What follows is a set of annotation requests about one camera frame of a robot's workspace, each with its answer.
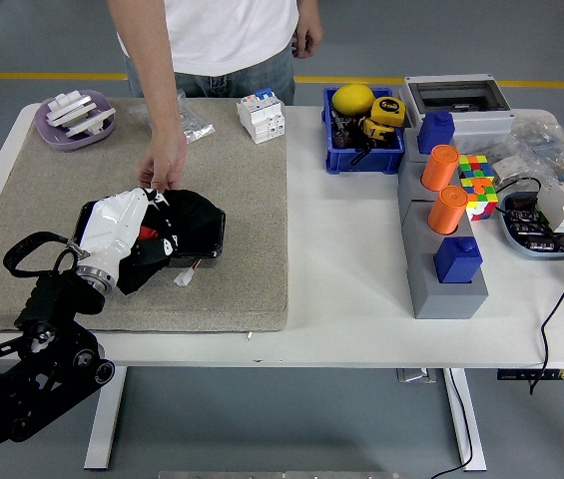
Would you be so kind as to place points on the person's left hand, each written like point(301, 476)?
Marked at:
point(307, 37)

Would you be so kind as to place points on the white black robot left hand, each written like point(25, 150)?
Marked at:
point(112, 224)

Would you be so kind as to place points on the person's right hand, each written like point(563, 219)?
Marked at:
point(164, 159)

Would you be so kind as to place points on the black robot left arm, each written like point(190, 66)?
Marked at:
point(37, 359)

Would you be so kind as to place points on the person's right forearm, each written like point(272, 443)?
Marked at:
point(154, 75)

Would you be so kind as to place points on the person's left forearm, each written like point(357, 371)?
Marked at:
point(307, 7)

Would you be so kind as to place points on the black table control panel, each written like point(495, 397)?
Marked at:
point(516, 374)

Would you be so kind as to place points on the clear bag of screws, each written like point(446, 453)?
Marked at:
point(194, 125)

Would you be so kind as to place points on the person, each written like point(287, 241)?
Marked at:
point(231, 35)

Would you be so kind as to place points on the yellow ball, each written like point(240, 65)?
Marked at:
point(352, 100)

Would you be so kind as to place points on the white long plastic piece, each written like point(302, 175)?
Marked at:
point(73, 114)
point(93, 122)

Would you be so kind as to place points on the white circuit breaker blue lever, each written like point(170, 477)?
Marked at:
point(261, 117)

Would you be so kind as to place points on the large yellow black tape measure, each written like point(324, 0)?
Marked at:
point(389, 111)

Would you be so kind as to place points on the brown part in bin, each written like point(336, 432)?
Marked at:
point(345, 141)

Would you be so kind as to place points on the white ridged plastic piece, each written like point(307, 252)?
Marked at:
point(68, 100)

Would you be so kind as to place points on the small yellow black tape measure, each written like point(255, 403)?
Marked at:
point(376, 130)

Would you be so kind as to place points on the purple plastic tray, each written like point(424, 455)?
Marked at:
point(44, 131)

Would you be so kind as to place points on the grey-brown mat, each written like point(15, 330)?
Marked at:
point(211, 309)

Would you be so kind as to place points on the blue plastic bin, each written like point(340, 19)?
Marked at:
point(361, 159)

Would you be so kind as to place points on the blue block with knob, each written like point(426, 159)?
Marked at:
point(457, 262)
point(436, 132)

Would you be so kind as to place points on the orange cylinder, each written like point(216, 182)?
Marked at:
point(438, 167)
point(446, 209)

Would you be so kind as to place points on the white table leg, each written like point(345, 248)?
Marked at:
point(104, 419)
point(466, 424)

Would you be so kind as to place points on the colourful puzzle cube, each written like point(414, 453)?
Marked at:
point(476, 167)
point(483, 199)

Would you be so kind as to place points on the small bag with white part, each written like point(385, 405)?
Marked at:
point(508, 167)

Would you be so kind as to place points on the clear bag of parts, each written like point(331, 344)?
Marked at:
point(563, 157)
point(536, 132)

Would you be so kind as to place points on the grey-blue tray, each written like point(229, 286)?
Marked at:
point(511, 239)

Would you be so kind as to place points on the black circuit modules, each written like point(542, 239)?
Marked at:
point(528, 229)

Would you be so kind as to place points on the grey block holder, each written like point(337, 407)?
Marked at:
point(441, 299)

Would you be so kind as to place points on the grey box under table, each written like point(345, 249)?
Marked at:
point(413, 375)

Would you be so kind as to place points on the grey electrical enclosure box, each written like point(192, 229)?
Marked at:
point(481, 122)

